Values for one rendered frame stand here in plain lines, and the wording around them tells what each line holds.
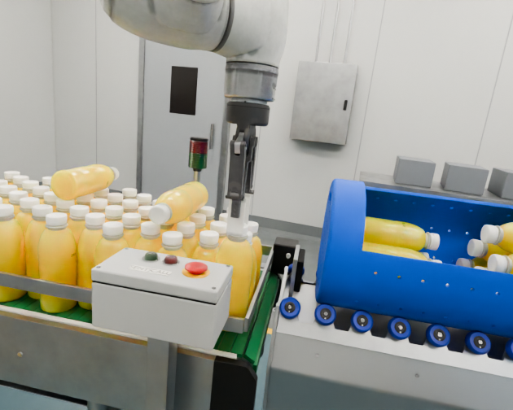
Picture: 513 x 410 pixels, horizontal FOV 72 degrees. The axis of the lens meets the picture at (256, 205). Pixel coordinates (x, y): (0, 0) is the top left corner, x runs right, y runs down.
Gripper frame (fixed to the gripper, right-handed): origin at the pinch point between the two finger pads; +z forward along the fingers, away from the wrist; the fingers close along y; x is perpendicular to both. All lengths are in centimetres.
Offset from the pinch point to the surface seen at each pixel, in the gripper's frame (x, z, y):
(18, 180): 69, 6, 24
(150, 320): 8.7, 13.6, -17.4
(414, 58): -98, -90, 341
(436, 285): -37.7, 8.7, 2.2
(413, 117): -107, -34, 340
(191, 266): 4.1, 5.7, -13.2
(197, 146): 25, -7, 49
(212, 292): -0.8, 7.2, -17.4
